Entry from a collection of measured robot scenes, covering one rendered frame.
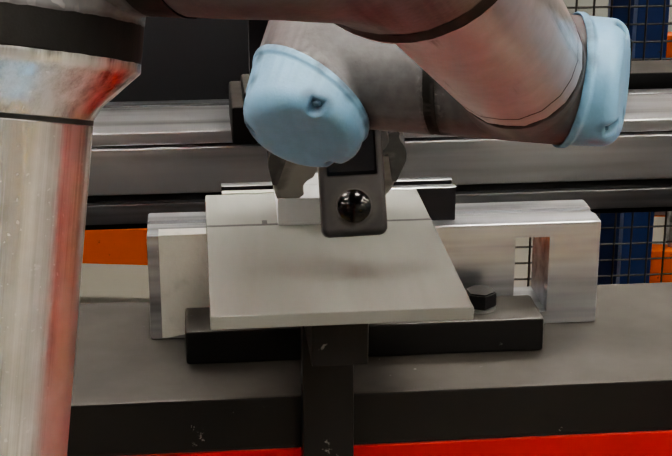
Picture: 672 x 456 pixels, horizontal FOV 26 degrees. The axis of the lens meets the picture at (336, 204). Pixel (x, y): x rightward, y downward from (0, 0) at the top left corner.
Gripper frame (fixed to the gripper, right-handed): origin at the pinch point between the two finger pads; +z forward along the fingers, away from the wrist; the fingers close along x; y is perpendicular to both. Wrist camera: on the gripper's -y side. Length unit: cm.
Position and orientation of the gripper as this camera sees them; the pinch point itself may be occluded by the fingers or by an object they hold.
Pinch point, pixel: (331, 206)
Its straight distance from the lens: 117.4
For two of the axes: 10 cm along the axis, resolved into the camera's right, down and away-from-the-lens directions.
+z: -0.6, 5.1, 8.6
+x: -10.0, 0.3, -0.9
